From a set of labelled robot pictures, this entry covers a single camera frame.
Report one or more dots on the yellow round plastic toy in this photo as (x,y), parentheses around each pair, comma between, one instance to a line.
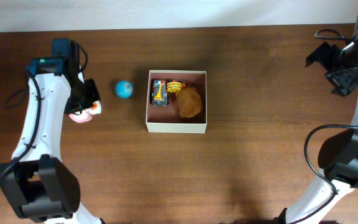
(174,87)

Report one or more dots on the blue ball toy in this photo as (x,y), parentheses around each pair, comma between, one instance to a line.
(124,89)

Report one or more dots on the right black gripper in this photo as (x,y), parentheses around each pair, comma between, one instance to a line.
(339,66)

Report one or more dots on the grey red toy truck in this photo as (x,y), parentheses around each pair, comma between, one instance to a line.
(159,95)

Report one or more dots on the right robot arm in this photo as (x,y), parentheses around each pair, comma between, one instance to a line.
(337,171)

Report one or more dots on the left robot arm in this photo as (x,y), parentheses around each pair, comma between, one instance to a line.
(36,183)

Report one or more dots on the brown plush bear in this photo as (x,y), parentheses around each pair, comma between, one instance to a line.
(189,102)

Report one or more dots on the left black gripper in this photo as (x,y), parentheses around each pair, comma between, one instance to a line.
(89,94)

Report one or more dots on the pink white duck toy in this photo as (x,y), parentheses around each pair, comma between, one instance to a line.
(87,114)

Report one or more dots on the white cardboard box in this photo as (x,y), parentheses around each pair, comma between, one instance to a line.
(165,119)

